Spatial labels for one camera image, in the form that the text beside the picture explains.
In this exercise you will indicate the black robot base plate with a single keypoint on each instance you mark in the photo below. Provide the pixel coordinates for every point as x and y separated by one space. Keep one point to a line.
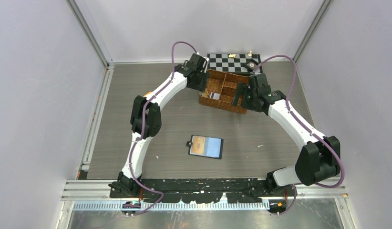
197 190

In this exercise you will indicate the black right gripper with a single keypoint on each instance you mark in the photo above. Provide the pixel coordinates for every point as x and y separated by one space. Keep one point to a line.
243 89

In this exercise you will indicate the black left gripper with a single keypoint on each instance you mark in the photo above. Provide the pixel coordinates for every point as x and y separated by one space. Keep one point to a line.
201 87

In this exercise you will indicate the woven wicker divided basket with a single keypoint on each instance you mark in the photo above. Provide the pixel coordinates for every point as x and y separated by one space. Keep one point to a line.
226 87

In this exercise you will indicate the silver credit card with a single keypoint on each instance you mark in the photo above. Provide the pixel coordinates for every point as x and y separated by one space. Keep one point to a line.
205 94

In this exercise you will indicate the striped card in basket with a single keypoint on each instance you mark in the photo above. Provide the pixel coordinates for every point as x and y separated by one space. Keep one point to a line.
215 96

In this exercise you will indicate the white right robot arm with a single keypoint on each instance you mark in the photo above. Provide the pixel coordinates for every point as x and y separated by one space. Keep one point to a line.
319 156

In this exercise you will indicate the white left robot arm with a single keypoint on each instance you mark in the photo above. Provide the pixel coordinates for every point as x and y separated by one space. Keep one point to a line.
146 121

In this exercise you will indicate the black leather card holder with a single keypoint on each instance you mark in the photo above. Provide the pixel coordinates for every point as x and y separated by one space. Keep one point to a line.
213 147

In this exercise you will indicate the black white chessboard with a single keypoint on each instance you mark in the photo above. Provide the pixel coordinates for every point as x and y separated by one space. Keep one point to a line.
220 65

